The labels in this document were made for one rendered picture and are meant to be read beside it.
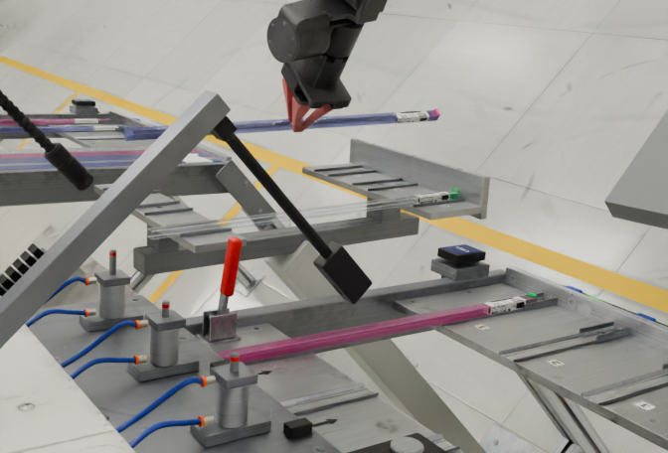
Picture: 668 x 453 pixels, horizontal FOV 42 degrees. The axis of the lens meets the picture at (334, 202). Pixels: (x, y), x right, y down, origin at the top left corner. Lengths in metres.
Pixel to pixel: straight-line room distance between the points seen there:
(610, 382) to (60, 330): 0.53
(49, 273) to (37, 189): 1.14
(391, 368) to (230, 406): 0.92
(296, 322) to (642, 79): 1.75
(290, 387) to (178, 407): 0.20
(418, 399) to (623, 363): 0.64
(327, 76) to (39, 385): 0.67
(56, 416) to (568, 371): 0.54
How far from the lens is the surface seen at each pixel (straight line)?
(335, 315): 1.03
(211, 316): 0.91
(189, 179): 1.76
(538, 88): 2.73
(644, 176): 1.42
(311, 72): 1.18
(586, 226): 2.25
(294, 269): 1.31
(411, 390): 1.55
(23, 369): 0.67
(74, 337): 0.77
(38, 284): 0.52
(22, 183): 1.64
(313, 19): 1.09
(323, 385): 0.84
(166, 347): 0.69
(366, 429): 0.77
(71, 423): 0.59
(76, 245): 0.52
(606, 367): 0.98
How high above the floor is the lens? 1.56
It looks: 34 degrees down
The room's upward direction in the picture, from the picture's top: 38 degrees counter-clockwise
